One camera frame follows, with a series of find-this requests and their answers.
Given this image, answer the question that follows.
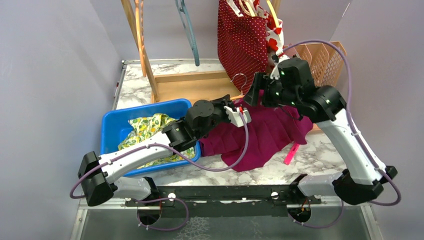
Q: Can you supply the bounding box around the grey-blue hanger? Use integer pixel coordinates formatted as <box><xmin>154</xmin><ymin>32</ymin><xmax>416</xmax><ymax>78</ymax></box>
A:
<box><xmin>175</xmin><ymin>0</ymin><xmax>200</xmax><ymax>67</ymax></box>

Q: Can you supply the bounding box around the pink marker pen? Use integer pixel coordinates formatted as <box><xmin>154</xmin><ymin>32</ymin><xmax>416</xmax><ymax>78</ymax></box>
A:
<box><xmin>283</xmin><ymin>143</ymin><xmax>300</xmax><ymax>165</ymax></box>

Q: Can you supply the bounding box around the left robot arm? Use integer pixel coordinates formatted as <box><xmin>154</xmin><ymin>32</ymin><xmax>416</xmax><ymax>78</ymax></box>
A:
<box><xmin>77</xmin><ymin>95</ymin><xmax>251</xmax><ymax>207</ymax></box>

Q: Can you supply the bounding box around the orange wavy hanger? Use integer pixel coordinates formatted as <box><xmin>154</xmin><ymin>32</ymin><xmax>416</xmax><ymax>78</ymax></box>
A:
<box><xmin>134</xmin><ymin>0</ymin><xmax>147</xmax><ymax>77</ymax></box>

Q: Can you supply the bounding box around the magenta pleated skirt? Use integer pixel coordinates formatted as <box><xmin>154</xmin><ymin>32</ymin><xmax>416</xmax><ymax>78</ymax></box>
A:
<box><xmin>199</xmin><ymin>99</ymin><xmax>313</xmax><ymax>172</ymax></box>

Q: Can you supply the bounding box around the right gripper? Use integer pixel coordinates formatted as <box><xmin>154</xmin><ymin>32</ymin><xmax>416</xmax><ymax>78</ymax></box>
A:
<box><xmin>243</xmin><ymin>71</ymin><xmax>301</xmax><ymax>109</ymax></box>

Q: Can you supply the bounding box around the wooden clothes rack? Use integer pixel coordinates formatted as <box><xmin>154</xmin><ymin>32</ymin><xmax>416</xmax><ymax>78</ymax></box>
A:
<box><xmin>121</xmin><ymin>0</ymin><xmax>272</xmax><ymax>103</ymax></box>

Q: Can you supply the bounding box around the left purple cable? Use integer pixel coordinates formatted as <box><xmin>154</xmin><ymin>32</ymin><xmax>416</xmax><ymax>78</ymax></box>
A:
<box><xmin>69</xmin><ymin>110</ymin><xmax>250</xmax><ymax>232</ymax></box>

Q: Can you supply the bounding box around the blue plastic bin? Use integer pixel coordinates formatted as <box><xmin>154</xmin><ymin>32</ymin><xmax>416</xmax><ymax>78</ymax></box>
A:
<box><xmin>99</xmin><ymin>98</ymin><xmax>201</xmax><ymax>177</ymax></box>

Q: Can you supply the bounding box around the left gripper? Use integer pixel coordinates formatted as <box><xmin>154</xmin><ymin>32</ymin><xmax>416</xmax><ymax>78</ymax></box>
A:
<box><xmin>195</xmin><ymin>95</ymin><xmax>236</xmax><ymax>140</ymax></box>

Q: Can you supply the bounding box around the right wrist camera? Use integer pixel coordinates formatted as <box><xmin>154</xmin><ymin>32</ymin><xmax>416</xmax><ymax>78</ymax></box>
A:
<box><xmin>270</xmin><ymin>54</ymin><xmax>290</xmax><ymax>80</ymax></box>

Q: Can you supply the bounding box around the lemon print skirt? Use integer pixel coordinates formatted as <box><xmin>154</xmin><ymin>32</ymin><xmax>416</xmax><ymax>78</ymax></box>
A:
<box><xmin>117</xmin><ymin>113</ymin><xmax>184</xmax><ymax>169</ymax></box>

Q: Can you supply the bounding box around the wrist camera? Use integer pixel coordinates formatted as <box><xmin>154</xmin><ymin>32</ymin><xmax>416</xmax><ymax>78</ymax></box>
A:
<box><xmin>270</xmin><ymin>54</ymin><xmax>290</xmax><ymax>80</ymax></box>
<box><xmin>224</xmin><ymin>106</ymin><xmax>252</xmax><ymax>128</ymax></box>

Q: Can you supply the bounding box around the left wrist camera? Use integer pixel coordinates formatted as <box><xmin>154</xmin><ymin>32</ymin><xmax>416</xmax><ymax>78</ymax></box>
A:
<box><xmin>224</xmin><ymin>106</ymin><xmax>252</xmax><ymax>128</ymax></box>

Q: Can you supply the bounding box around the peach plastic organizer basket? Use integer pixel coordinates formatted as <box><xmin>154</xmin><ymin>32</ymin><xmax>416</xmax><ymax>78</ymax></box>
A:
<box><xmin>290</xmin><ymin>43</ymin><xmax>344</xmax><ymax>87</ymax></box>

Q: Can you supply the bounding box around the red poppy print skirt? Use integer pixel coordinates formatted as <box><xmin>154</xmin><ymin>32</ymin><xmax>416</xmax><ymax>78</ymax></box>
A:
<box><xmin>253</xmin><ymin>0</ymin><xmax>290</xmax><ymax>69</ymax></box>

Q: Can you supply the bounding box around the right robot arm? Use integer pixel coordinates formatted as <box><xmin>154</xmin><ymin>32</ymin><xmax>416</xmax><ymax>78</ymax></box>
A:
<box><xmin>243</xmin><ymin>57</ymin><xmax>397</xmax><ymax>205</ymax></box>

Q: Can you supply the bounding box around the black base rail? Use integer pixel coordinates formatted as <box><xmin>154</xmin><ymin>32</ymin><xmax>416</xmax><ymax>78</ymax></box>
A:
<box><xmin>125</xmin><ymin>184</ymin><xmax>321</xmax><ymax>218</ymax></box>

